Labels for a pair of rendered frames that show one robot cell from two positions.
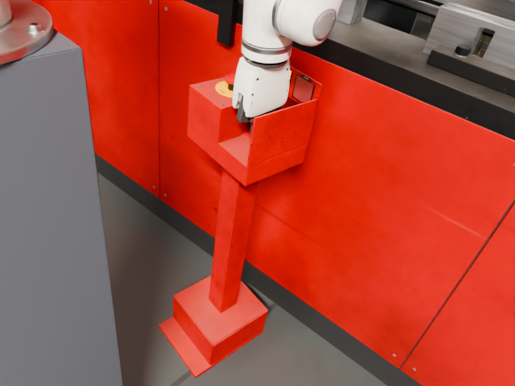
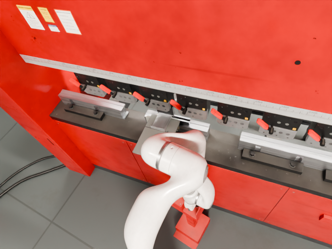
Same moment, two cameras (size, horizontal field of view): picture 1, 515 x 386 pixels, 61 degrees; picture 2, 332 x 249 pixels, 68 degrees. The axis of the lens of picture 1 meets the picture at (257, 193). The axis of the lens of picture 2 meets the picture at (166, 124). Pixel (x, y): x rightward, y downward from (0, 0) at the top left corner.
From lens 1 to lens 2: 101 cm
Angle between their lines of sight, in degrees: 16
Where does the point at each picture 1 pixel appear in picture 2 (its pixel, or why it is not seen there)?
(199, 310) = (186, 229)
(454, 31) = (247, 145)
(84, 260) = not seen: outside the picture
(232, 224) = not seen: hidden behind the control
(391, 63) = (229, 166)
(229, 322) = (199, 229)
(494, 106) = (269, 178)
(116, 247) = not seen: hidden behind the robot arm
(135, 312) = (162, 233)
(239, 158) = (192, 216)
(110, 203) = (127, 187)
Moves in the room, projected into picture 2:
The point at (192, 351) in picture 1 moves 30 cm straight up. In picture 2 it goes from (189, 241) to (186, 233)
